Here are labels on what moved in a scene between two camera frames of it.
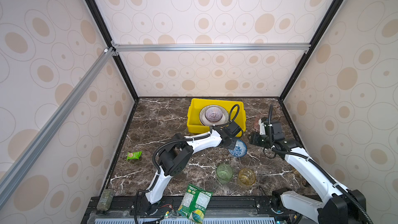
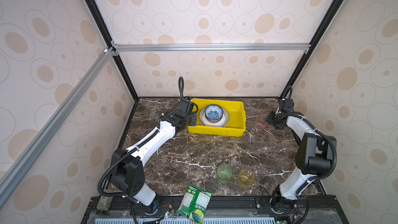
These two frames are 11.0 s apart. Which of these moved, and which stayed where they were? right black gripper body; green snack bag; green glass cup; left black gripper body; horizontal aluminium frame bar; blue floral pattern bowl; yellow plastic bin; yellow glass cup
Moved: left black gripper body; right black gripper body; blue floral pattern bowl
Stayed: green snack bag; horizontal aluminium frame bar; yellow glass cup; yellow plastic bin; green glass cup
